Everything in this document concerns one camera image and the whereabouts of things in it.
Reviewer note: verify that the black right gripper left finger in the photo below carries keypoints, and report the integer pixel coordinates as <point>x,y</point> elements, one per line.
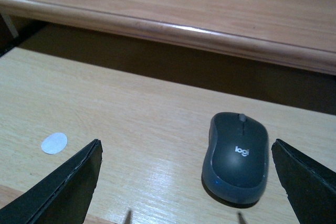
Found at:
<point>64,196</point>

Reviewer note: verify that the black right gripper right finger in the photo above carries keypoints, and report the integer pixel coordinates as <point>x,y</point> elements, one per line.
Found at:
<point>309,185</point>

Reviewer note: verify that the dark grey wireless mouse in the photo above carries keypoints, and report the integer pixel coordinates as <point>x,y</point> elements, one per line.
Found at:
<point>235,167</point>

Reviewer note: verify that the round white sticker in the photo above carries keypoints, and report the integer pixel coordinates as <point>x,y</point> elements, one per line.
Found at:
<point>54,143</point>

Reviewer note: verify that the wooden pull-out keyboard tray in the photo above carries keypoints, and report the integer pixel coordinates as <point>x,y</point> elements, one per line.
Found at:
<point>154,136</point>

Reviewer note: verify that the wooden desk with hutch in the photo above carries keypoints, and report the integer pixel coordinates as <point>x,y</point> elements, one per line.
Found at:
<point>295,33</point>

